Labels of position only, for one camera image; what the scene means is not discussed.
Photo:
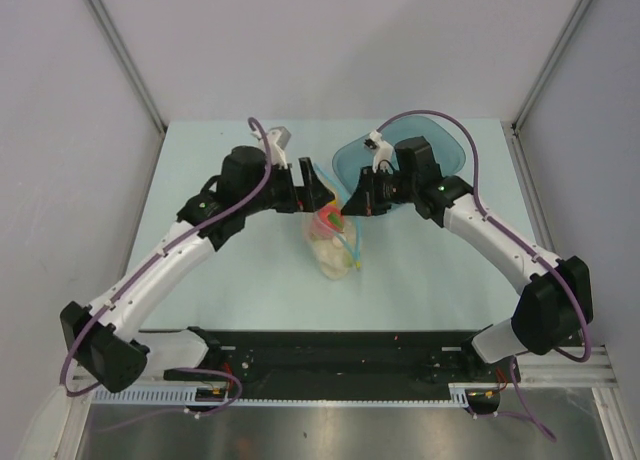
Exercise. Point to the teal plastic bin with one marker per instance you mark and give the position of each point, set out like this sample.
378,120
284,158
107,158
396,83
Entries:
350,159

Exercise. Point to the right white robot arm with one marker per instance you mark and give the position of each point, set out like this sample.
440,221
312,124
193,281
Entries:
555,298

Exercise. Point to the red fake pepper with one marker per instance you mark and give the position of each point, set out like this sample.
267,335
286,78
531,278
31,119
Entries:
327,221

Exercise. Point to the white cable duct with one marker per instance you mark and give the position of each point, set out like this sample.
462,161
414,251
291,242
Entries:
437,396

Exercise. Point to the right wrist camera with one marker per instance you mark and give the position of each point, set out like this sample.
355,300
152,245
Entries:
382,150

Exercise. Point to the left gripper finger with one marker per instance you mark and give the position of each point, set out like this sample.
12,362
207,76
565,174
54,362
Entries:
313,195
291,202

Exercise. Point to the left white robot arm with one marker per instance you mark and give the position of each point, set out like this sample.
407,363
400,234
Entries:
103,336

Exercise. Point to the clear zip top bag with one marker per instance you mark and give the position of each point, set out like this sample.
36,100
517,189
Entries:
351,238

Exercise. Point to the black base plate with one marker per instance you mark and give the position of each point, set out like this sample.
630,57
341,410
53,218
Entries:
265,361

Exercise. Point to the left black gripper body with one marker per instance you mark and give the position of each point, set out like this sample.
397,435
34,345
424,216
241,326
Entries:
273,195

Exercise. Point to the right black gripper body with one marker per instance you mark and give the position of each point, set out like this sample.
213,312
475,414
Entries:
388,190

